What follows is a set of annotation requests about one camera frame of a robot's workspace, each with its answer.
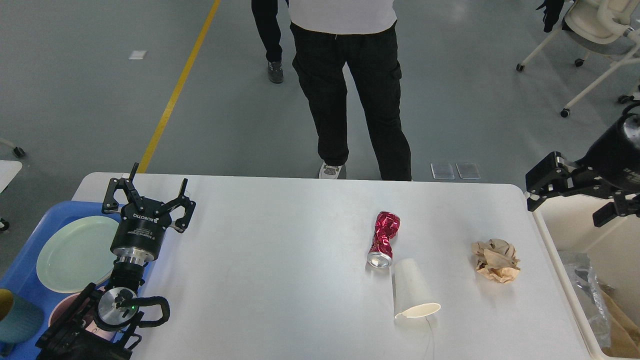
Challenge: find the white paper cup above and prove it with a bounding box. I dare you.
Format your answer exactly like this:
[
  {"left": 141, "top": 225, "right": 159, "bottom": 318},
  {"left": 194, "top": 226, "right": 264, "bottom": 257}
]
[{"left": 393, "top": 258, "right": 442, "bottom": 319}]

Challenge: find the beige plastic bin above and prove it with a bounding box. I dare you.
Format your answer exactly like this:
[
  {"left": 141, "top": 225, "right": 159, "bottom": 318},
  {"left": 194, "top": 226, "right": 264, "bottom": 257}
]
[{"left": 532, "top": 194, "right": 640, "bottom": 360}]

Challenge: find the white side table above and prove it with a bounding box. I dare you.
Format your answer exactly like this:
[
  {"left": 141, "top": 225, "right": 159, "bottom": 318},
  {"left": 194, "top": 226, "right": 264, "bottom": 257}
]
[{"left": 0, "top": 160, "right": 23, "bottom": 193}]

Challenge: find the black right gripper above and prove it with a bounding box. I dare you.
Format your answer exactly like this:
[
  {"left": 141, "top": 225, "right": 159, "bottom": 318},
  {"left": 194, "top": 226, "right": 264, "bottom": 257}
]
[{"left": 525, "top": 114, "right": 640, "bottom": 228}]

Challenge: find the blue plastic tray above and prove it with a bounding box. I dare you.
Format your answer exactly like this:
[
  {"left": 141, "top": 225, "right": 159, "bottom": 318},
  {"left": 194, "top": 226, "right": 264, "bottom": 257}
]
[{"left": 1, "top": 201, "right": 121, "bottom": 360}]

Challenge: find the aluminium foil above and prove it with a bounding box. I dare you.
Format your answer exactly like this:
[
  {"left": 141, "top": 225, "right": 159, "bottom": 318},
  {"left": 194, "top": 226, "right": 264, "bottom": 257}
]
[{"left": 558, "top": 251, "right": 611, "bottom": 348}]

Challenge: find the white office chair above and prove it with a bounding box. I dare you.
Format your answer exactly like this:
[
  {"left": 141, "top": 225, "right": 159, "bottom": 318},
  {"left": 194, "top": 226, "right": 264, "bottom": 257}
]
[{"left": 516, "top": 0, "right": 639, "bottom": 117}]

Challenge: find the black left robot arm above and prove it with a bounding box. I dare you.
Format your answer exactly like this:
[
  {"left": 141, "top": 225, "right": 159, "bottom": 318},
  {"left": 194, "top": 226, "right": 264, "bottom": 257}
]
[{"left": 35, "top": 162, "right": 196, "bottom": 360}]

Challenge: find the teal mug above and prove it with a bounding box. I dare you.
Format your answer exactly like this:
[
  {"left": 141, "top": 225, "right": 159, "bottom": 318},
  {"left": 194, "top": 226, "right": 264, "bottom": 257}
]
[{"left": 0, "top": 288, "right": 44, "bottom": 344}]

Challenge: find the brown paper bag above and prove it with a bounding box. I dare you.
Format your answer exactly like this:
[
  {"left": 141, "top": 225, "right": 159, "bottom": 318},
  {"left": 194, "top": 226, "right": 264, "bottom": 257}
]
[{"left": 599, "top": 284, "right": 640, "bottom": 359}]

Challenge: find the crushed red can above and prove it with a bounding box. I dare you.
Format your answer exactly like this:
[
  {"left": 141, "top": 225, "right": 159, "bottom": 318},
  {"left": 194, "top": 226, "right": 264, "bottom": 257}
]
[{"left": 366, "top": 211, "right": 400, "bottom": 268}]

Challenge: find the person in dark sneakers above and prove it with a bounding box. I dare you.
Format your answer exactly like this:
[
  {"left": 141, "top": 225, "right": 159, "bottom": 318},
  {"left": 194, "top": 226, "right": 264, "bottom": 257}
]
[{"left": 250, "top": 0, "right": 284, "bottom": 84}]

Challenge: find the clear floor plate right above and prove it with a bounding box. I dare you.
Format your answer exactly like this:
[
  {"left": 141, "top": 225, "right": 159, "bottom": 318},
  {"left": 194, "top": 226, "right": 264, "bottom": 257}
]
[{"left": 455, "top": 162, "right": 482, "bottom": 180}]

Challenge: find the mint green plate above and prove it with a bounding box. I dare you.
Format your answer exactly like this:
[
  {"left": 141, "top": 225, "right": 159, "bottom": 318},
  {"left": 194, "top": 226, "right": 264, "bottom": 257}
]
[{"left": 36, "top": 215, "right": 119, "bottom": 293}]

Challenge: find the clear floor plate left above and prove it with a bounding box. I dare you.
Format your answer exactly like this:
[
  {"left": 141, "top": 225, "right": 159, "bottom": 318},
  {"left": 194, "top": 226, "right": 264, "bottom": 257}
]
[{"left": 430, "top": 162, "right": 456, "bottom": 180}]

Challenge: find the clear floor plate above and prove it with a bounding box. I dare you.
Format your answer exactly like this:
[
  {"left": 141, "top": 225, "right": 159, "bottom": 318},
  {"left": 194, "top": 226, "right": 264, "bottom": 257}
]
[
  {"left": 455, "top": 162, "right": 482, "bottom": 180},
  {"left": 430, "top": 162, "right": 456, "bottom": 180}
]

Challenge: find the chair caster at left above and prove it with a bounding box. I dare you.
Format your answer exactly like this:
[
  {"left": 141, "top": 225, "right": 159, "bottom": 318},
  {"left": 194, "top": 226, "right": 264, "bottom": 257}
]
[{"left": 0, "top": 137, "right": 26, "bottom": 158}]

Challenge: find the person in white sneakers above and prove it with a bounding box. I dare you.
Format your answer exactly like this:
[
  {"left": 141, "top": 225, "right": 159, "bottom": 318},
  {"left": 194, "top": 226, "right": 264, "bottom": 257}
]
[{"left": 286, "top": 0, "right": 412, "bottom": 182}]

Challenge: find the black garment on chair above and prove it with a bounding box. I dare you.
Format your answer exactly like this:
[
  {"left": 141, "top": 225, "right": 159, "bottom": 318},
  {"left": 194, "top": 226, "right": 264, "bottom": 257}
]
[{"left": 535, "top": 0, "right": 566, "bottom": 34}]

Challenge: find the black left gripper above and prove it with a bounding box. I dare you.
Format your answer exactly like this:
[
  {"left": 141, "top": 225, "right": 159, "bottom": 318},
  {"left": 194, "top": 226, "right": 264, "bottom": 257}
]
[{"left": 101, "top": 162, "right": 197, "bottom": 263}]

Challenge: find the brown paper ball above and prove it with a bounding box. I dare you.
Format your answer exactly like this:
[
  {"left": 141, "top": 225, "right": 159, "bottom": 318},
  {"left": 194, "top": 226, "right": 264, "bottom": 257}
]
[{"left": 471, "top": 238, "right": 521, "bottom": 284}]

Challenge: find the pink HOME mug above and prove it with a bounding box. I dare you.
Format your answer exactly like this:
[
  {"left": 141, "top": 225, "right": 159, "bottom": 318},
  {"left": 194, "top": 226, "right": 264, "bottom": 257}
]
[{"left": 47, "top": 292, "right": 115, "bottom": 341}]

